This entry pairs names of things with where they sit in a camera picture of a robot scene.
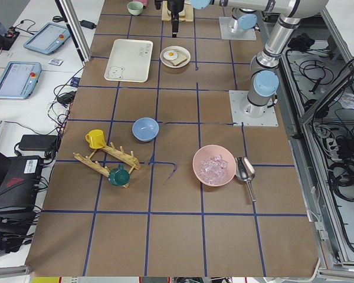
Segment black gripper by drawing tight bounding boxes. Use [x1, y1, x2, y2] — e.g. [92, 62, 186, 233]
[154, 0, 185, 38]

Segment white round plate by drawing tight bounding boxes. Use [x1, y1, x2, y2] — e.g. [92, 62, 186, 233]
[159, 46, 191, 68]

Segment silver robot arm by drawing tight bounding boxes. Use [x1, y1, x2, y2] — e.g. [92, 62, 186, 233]
[191, 0, 328, 118]
[154, 1, 258, 41]

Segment bottom bread slice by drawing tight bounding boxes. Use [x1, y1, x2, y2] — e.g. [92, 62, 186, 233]
[169, 52, 188, 66]

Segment wooden cutting board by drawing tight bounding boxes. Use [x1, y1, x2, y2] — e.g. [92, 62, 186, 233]
[162, 1, 194, 22]

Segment light green bowl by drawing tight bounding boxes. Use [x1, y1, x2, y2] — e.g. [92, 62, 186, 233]
[127, 1, 143, 16]

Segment fried egg toy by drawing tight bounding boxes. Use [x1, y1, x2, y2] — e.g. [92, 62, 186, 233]
[163, 50, 178, 61]

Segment white bear tray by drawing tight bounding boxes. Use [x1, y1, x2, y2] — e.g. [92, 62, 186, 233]
[104, 39, 153, 83]

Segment blue bowl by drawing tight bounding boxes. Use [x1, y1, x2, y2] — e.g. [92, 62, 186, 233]
[132, 117, 159, 142]

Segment upper blue teach pendant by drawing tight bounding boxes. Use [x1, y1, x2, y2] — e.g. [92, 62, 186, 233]
[23, 22, 70, 55]

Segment blue teach pendant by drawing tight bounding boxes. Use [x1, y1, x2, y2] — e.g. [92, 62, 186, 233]
[0, 61, 42, 100]
[23, 22, 70, 55]

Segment yellow mug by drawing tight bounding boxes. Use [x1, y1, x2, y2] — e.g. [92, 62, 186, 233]
[85, 129, 106, 149]

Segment wooden mug rack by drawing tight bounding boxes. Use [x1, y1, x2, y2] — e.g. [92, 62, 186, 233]
[73, 141, 142, 189]

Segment pink bowl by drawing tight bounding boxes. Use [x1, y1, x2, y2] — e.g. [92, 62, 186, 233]
[192, 144, 237, 186]

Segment clear ice cubes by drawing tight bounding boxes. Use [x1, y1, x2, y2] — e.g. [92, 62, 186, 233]
[198, 155, 228, 183]

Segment brown paper table cover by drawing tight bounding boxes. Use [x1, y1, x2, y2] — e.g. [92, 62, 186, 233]
[26, 1, 318, 277]

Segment lower blue teach pendant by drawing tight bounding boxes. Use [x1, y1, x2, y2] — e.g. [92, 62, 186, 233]
[0, 61, 42, 100]

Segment dark green mug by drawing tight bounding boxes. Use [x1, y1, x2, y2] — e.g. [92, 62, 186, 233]
[108, 164, 130, 186]

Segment metal scoop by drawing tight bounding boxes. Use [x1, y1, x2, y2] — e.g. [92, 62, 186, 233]
[235, 156, 257, 202]

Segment black power adapter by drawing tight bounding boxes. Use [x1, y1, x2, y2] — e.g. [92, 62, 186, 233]
[18, 134, 57, 152]

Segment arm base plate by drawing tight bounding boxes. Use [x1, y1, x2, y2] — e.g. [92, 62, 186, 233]
[219, 14, 257, 41]
[229, 90, 278, 127]

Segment aluminium frame post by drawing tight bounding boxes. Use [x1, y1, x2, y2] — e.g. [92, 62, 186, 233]
[55, 0, 91, 63]

